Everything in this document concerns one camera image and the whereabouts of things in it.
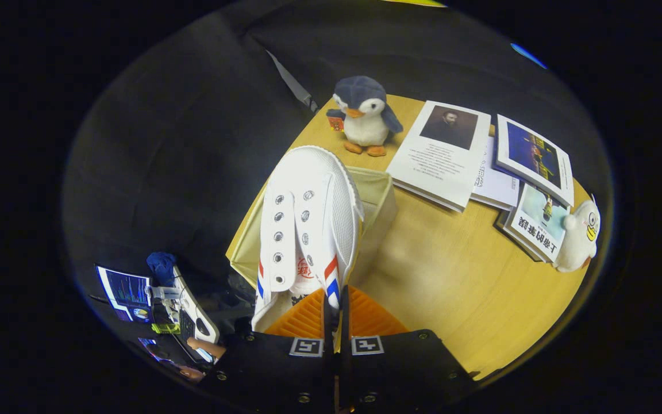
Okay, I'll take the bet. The book with pale sky cover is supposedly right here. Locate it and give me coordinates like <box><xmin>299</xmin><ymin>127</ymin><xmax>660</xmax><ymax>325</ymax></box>
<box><xmin>498</xmin><ymin>183</ymin><xmax>570</xmax><ymax>264</ymax></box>

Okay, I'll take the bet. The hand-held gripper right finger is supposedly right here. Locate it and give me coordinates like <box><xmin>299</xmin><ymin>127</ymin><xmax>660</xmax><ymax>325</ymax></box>
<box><xmin>340</xmin><ymin>286</ymin><xmax>475</xmax><ymax>413</ymax></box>

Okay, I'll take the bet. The cream fabric storage box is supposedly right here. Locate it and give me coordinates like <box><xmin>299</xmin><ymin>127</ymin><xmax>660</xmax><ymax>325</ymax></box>
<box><xmin>226</xmin><ymin>167</ymin><xmax>399</xmax><ymax>288</ymax></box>

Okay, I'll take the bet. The book with blue picture cover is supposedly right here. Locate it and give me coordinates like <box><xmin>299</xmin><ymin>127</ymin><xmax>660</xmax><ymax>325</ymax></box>
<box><xmin>493</xmin><ymin>114</ymin><xmax>574</xmax><ymax>208</ymax></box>

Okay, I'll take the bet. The white duck plush toy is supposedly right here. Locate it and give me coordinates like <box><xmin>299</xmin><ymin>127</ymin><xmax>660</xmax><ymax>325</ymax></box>
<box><xmin>552</xmin><ymin>195</ymin><xmax>602</xmax><ymax>274</ymax></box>

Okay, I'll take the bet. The blue cloth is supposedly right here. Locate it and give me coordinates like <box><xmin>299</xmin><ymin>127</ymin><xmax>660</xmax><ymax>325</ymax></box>
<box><xmin>146</xmin><ymin>251</ymin><xmax>178</xmax><ymax>287</ymax></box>

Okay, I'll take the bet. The white book with portrait cover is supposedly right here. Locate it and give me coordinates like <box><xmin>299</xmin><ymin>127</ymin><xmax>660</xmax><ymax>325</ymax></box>
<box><xmin>386</xmin><ymin>100</ymin><xmax>492</xmax><ymax>213</ymax></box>

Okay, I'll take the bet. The computer screen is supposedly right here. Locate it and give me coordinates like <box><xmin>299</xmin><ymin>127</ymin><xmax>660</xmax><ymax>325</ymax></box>
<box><xmin>94</xmin><ymin>264</ymin><xmax>153</xmax><ymax>323</ymax></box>

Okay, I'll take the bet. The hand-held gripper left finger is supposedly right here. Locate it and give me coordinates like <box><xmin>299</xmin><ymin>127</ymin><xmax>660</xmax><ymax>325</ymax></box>
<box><xmin>199</xmin><ymin>287</ymin><xmax>335</xmax><ymax>413</ymax></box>

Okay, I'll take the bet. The thin white booklet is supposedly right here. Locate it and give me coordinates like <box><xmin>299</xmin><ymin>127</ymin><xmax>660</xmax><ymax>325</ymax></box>
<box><xmin>471</xmin><ymin>136</ymin><xmax>520</xmax><ymax>212</ymax></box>

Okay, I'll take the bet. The blue penguin plush toy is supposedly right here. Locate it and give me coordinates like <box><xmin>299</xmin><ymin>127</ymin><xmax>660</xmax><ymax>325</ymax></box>
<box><xmin>325</xmin><ymin>76</ymin><xmax>404</xmax><ymax>158</ymax></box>

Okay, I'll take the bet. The white canvas shoe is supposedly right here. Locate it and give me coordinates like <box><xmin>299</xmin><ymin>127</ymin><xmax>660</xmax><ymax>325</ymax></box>
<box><xmin>251</xmin><ymin>145</ymin><xmax>365</xmax><ymax>333</ymax></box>

